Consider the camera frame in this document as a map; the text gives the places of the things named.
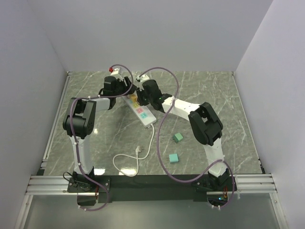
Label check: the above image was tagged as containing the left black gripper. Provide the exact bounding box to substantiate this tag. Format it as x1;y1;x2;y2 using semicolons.
113;77;137;97

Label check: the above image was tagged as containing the white power strip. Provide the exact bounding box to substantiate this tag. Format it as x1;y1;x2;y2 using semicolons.
122;95;156;127

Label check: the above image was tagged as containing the green charger plug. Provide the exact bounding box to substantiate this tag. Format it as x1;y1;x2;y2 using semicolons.
173;133;183;143

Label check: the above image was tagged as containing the teal charger plug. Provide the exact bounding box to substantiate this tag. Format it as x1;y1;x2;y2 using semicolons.
167;154;179;164

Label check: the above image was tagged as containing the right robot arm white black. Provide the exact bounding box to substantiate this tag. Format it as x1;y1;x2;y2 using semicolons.
136;79;230;190

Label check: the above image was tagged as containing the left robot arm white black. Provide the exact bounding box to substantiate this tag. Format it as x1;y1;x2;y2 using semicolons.
62;76;136;192

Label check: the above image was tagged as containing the yellow charger plug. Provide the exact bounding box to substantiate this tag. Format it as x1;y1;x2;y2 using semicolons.
129;94;137;102

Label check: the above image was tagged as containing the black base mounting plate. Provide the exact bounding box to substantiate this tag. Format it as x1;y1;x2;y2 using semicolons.
66;174;239;206

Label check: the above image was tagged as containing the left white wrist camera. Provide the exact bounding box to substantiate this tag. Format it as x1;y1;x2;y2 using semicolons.
109;67;122;78

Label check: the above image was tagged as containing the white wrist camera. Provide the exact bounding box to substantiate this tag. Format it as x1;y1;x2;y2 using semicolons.
136;74;150;83
109;67;122;78

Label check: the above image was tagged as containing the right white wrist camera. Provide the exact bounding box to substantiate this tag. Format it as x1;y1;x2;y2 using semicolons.
136;74;150;83

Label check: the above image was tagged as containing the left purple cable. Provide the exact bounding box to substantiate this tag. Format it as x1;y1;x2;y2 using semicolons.
70;63;134;212

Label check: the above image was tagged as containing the purple cable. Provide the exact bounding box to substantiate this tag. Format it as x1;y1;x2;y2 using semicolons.
139;67;235;210
70;63;134;212

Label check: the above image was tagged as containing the white power cord with plug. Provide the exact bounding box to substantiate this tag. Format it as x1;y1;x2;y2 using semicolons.
112;124;155;177

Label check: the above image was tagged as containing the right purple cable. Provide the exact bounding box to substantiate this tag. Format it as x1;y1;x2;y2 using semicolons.
139;67;235;210

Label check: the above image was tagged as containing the aluminium rail frame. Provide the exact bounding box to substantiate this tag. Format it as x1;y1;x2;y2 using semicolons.
14;71;278;229

